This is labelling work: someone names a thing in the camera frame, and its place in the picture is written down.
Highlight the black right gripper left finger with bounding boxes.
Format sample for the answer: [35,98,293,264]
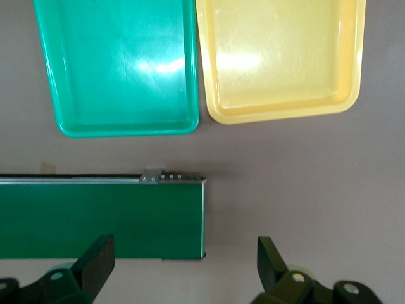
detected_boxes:
[18,233,115,304]

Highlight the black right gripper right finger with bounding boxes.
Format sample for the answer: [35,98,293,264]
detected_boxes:
[252,236,336,304]

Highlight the green conveyor belt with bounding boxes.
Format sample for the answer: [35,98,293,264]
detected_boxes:
[0,169,208,261]

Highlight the green plastic tray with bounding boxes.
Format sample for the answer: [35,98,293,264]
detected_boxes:
[32,0,201,139]

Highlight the yellow plastic tray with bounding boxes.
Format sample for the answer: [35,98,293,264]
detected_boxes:
[194,0,367,125]

